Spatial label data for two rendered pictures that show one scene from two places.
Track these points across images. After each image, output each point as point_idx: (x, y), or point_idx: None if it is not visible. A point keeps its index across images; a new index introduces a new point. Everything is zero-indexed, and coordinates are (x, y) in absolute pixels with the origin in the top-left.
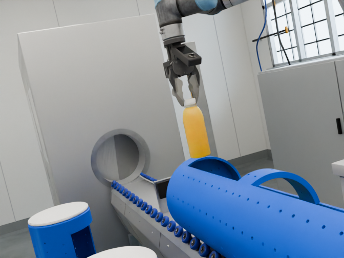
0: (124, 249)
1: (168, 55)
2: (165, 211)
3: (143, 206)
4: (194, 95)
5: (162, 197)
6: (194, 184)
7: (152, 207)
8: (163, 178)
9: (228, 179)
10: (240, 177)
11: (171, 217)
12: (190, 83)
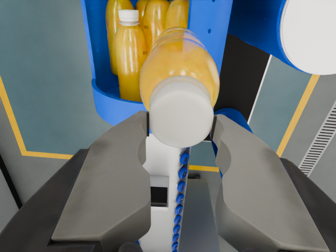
0: (301, 54)
1: None
2: (164, 177)
3: (182, 196)
4: (144, 127)
5: (165, 188)
6: (217, 12)
7: None
8: (155, 210)
9: None
10: (92, 80)
11: (166, 161)
12: (149, 177)
